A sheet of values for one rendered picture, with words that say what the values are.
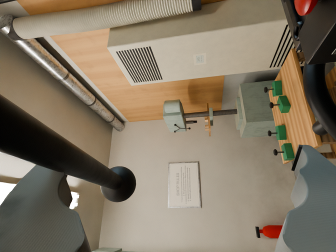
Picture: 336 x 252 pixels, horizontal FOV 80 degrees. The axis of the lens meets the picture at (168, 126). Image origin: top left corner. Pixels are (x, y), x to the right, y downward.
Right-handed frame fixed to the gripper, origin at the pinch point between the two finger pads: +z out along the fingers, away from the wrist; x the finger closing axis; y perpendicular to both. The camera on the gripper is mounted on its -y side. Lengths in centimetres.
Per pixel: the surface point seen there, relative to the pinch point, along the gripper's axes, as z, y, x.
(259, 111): 181, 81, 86
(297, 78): 116, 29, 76
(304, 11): 8.6, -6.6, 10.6
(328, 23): 7.2, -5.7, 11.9
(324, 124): 15.0, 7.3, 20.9
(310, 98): 18.1, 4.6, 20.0
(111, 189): 2.8, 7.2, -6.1
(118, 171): 4.2, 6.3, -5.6
